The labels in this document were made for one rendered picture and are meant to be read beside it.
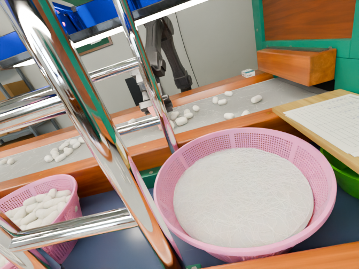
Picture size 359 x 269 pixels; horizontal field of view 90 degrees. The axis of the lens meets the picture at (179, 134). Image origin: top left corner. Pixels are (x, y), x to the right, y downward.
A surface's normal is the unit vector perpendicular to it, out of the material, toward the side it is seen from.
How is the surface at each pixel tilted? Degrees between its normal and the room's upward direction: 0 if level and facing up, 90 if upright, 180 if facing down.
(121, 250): 0
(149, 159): 90
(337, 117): 0
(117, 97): 90
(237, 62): 90
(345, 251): 0
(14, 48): 58
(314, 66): 90
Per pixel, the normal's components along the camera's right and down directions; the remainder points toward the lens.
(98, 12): -0.15, -0.07
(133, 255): -0.29, -0.85
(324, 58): 0.00, 0.45
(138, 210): 0.22, 0.39
